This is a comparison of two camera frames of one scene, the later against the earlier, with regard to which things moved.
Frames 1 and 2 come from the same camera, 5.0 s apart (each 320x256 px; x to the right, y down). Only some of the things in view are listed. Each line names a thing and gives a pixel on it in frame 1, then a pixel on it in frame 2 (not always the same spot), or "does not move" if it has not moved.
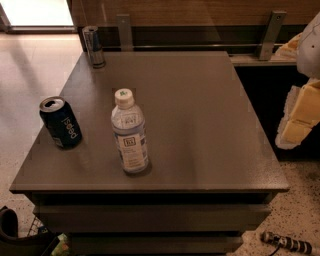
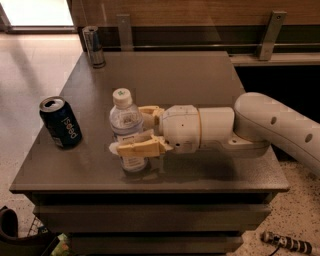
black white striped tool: x=286 y=243 does not move
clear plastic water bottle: x=128 y=122 does not move
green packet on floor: x=62 y=247 does not move
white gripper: x=310 y=50 to x=180 y=128
